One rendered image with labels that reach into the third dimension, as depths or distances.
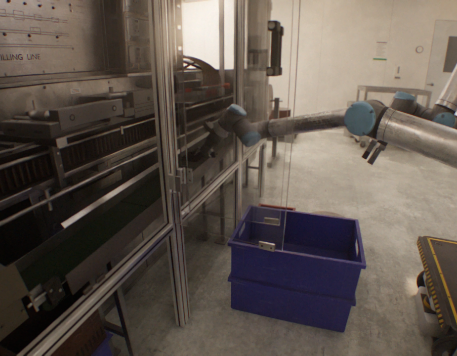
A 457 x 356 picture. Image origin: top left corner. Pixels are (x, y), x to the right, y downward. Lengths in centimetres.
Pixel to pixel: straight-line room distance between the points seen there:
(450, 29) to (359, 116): 522
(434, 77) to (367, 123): 510
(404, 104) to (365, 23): 453
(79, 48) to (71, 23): 11
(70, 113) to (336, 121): 98
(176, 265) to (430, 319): 119
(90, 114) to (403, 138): 100
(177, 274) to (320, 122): 90
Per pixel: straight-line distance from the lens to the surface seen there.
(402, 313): 181
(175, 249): 123
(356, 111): 104
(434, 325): 164
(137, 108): 119
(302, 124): 133
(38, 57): 138
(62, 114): 93
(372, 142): 156
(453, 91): 145
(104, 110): 105
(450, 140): 100
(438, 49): 612
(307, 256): 128
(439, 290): 151
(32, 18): 139
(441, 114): 142
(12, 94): 122
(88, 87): 144
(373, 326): 168
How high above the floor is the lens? 117
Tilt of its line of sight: 21 degrees down
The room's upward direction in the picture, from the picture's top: straight up
